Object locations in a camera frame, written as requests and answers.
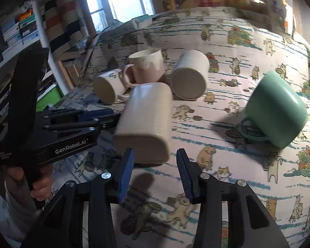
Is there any white post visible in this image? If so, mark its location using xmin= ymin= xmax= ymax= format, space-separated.
xmin=32 ymin=0 xmax=60 ymax=83

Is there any person's left forearm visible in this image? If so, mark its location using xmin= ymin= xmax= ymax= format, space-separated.
xmin=0 ymin=181 xmax=40 ymax=241

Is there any green storage box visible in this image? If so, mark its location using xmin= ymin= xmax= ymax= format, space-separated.
xmin=36 ymin=85 xmax=63 ymax=112

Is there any small white box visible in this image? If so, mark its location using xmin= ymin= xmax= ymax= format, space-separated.
xmin=131 ymin=15 xmax=153 ymax=30

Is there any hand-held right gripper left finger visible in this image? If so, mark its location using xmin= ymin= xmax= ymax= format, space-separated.
xmin=21 ymin=148 xmax=135 ymax=248

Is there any clear printed glass cup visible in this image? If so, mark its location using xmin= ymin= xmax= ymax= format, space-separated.
xmin=259 ymin=0 xmax=295 ymax=37

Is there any cat print tablecloth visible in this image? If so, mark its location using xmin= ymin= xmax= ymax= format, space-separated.
xmin=41 ymin=6 xmax=310 ymax=248

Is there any wooden frame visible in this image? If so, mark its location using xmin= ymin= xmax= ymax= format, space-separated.
xmin=56 ymin=56 xmax=89 ymax=89

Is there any white shelf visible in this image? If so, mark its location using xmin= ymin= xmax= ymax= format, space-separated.
xmin=0 ymin=38 xmax=50 ymax=83

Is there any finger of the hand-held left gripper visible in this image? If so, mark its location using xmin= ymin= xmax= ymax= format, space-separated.
xmin=37 ymin=108 xmax=117 ymax=125
xmin=44 ymin=119 xmax=120 ymax=138

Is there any window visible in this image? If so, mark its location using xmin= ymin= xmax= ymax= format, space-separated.
xmin=82 ymin=0 xmax=156 ymax=33

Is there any person's left hand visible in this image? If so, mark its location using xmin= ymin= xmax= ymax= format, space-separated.
xmin=6 ymin=164 xmax=54 ymax=202

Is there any green cup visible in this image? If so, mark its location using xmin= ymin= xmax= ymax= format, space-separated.
xmin=238 ymin=71 xmax=309 ymax=149

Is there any pink and white cup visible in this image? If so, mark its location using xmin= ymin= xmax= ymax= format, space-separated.
xmin=122 ymin=48 xmax=166 ymax=86

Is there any striped curtain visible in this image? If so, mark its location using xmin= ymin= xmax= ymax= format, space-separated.
xmin=38 ymin=0 xmax=94 ymax=55

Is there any stack of storage boxes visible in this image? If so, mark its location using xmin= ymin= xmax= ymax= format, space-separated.
xmin=0 ymin=5 xmax=41 ymax=47

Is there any tall beige cup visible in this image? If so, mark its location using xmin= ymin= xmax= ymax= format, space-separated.
xmin=112 ymin=82 xmax=174 ymax=165

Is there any small cream printed cup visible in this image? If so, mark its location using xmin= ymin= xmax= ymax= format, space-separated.
xmin=93 ymin=68 xmax=132 ymax=104

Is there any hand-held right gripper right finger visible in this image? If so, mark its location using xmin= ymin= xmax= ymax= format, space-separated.
xmin=176 ymin=148 xmax=290 ymax=248

